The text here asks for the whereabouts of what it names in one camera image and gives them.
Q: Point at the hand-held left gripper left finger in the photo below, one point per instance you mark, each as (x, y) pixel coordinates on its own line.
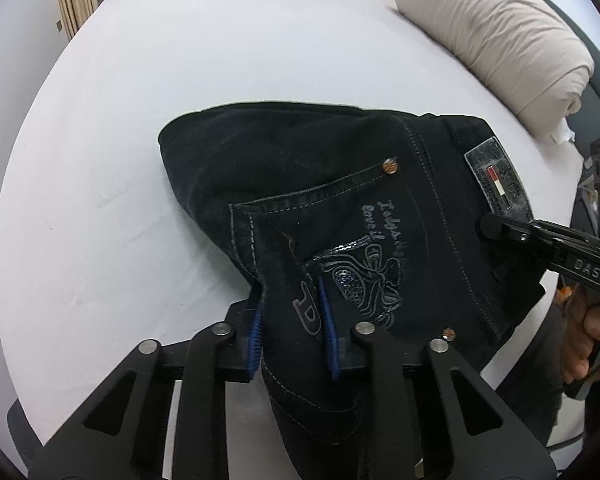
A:
(255, 340)

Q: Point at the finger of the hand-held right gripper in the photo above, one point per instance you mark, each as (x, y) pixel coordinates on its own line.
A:
(510, 232)

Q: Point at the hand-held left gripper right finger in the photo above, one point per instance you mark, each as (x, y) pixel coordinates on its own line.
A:
(332, 340)

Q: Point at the black denim pants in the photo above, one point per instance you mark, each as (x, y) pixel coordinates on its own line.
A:
(305, 170)

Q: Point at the white rolled duvet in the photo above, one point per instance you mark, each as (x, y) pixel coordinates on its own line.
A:
(480, 25)

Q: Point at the white bed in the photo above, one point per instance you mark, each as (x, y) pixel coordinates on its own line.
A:
(130, 110)

